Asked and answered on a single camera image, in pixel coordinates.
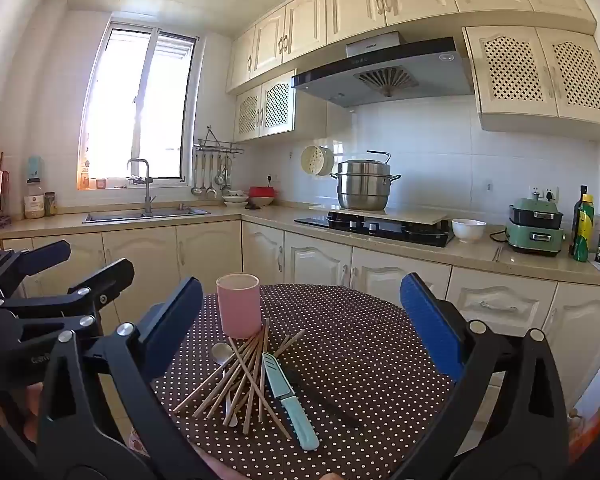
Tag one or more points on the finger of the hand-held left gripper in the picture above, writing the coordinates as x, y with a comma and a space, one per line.
52, 251
115, 275

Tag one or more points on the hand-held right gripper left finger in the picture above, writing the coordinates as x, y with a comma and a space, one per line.
172, 320

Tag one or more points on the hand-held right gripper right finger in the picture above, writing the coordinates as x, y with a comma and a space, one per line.
430, 320

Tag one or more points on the metal spoon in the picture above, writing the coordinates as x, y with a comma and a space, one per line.
221, 353

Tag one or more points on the pink cup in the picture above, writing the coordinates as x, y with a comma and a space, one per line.
237, 310

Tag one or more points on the pile of wooden chopsticks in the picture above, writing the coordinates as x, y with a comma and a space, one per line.
245, 360

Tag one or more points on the black utensil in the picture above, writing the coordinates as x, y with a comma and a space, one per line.
325, 395

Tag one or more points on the utensils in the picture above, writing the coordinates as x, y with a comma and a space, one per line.
295, 410

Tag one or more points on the person's left hand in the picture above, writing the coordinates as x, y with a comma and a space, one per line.
32, 410

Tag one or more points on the small glass jar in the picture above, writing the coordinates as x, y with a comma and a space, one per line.
50, 205

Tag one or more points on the white label jar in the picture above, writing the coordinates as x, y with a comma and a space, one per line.
34, 205

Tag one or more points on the steel sink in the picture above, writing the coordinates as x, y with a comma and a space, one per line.
120, 216

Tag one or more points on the brown polka dot tablecloth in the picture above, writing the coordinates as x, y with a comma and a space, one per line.
360, 340

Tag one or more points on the orange bottle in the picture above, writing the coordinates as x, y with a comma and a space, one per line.
84, 177

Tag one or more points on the black gas stove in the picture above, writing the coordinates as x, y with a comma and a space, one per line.
420, 235

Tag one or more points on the blue carton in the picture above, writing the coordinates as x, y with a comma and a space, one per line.
35, 167

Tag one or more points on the metal faucet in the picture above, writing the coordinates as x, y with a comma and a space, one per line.
147, 195

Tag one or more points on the white bowl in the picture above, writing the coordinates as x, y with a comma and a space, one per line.
467, 232

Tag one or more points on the metal ladle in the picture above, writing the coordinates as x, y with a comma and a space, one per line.
210, 191
196, 190

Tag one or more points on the green multi cooker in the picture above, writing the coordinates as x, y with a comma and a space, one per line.
532, 240

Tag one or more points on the stack of white dishes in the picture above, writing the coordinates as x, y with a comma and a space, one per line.
235, 199

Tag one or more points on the small metal hanging utensil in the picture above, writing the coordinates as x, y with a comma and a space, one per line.
220, 177

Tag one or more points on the steel steamer pot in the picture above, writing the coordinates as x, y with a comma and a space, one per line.
362, 190

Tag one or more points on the beige countertop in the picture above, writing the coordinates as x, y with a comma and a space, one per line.
280, 217

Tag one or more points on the red container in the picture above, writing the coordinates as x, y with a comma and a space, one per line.
264, 192

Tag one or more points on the kitchen window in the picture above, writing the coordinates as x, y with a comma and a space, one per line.
130, 110

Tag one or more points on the metal utensil rack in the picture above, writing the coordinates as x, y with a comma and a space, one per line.
219, 148

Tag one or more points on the green yellow bottle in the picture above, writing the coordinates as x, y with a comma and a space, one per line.
585, 230

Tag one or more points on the dark glass bottle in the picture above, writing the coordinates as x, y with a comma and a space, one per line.
578, 200

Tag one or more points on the cream perforated strainer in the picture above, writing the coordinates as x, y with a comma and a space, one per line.
312, 160

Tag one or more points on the small lattice door cabinet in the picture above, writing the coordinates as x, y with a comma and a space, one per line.
275, 105

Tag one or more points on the grey range hood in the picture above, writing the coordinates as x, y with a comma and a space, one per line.
405, 60

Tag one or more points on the large lattice door cabinet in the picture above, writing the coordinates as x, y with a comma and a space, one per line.
530, 70

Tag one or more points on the double wall socket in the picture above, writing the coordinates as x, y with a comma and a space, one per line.
545, 193

